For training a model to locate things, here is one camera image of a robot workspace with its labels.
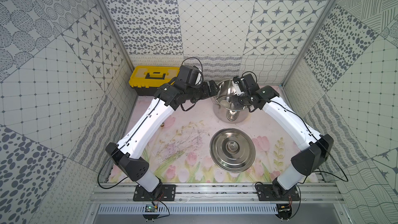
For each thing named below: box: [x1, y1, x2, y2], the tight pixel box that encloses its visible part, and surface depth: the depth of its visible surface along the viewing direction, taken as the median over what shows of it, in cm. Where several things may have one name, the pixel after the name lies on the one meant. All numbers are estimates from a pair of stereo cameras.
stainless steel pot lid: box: [209, 128, 257, 174], surface depth 89 cm
